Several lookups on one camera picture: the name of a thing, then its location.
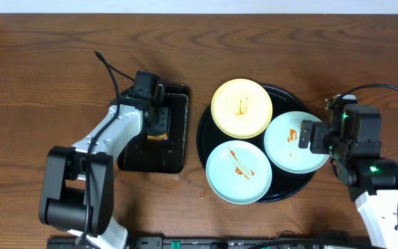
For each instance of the black rectangular water tray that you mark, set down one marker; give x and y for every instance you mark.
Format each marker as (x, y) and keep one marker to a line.
(165, 156)

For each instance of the black round serving tray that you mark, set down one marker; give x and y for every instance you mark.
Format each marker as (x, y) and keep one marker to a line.
(284, 184)

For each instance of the yellow dirty plate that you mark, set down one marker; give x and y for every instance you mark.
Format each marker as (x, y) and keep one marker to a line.
(241, 108)

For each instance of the light blue plate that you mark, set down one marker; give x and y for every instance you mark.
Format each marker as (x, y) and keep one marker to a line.
(281, 142)
(238, 172)

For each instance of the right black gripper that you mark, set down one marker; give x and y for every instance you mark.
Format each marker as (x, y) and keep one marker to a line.
(320, 128)

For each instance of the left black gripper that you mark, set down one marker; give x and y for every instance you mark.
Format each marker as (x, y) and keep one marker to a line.
(162, 124)

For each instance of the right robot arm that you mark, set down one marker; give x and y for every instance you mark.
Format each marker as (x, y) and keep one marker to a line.
(354, 148)

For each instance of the light blue plate front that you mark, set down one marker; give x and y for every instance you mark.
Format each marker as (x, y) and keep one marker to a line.
(238, 172)

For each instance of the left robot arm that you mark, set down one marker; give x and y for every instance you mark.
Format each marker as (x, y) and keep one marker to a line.
(78, 190)

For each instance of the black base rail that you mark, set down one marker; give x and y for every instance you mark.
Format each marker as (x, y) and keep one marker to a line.
(284, 243)

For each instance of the orange green scrub sponge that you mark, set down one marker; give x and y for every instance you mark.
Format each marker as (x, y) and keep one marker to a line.
(160, 137)

